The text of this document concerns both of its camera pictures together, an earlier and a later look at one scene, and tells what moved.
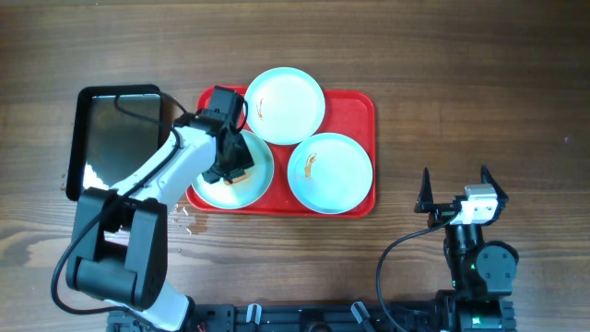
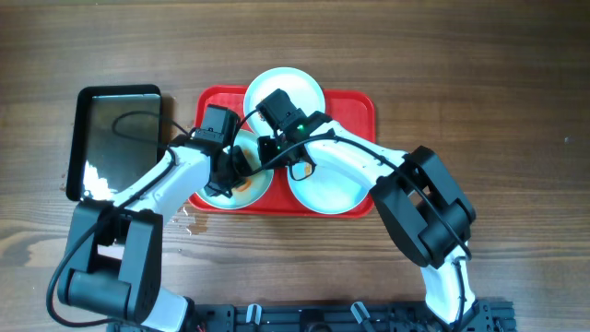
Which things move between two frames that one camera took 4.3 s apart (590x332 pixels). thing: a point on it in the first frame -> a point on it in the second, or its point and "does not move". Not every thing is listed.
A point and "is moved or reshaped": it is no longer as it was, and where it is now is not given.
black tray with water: (115, 128) does not move
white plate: (246, 193) does not move
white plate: (330, 173) does not move
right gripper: (443, 207) -> (267, 150)
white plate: (286, 106) does not move
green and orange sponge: (237, 180) is moved or reshaped
